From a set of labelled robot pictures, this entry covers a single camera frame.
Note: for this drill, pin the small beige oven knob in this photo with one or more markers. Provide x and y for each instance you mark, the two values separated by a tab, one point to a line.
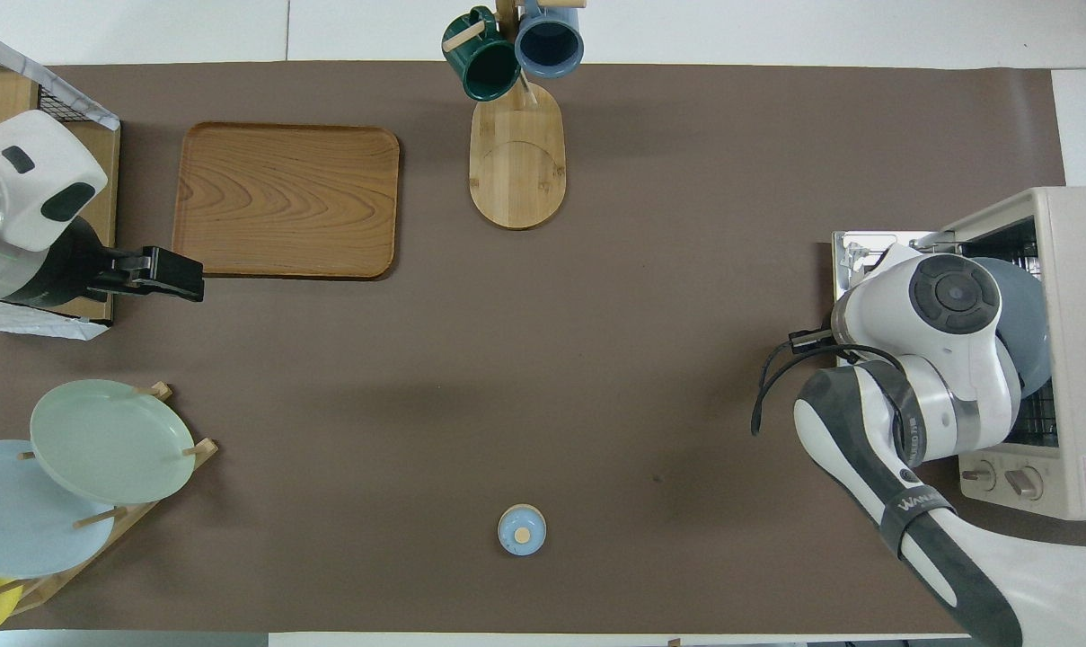
979	476

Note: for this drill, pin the wooden mug tree stand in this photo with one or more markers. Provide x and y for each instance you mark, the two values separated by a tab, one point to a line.
517	171

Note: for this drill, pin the glass oven door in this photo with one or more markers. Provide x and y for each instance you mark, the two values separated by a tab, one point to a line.
857	252

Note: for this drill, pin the light blue racked plate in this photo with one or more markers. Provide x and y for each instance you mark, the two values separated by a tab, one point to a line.
22	530

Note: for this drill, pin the wooden plate rack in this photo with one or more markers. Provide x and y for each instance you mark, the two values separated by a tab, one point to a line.
161	490

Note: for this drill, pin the large beige oven knob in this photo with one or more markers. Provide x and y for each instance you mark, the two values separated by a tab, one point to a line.
1023	483

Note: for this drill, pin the pale green plate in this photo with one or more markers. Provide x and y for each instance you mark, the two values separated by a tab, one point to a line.
111	440

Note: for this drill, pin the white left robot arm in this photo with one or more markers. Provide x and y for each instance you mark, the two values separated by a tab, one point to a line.
22	189

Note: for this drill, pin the grey blue mug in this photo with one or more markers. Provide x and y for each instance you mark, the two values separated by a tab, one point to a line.
550	40

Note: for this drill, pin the rectangular wooden tray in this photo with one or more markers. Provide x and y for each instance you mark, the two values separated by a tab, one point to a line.
282	202

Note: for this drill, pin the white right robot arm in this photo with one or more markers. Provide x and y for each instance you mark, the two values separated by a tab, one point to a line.
947	359

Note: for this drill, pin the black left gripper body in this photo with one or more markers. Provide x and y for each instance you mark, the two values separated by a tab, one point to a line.
62	270

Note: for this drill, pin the brown table mat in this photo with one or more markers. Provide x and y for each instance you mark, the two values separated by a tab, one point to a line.
641	314

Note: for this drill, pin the dark green mug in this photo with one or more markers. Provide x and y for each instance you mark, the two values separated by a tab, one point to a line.
484	63

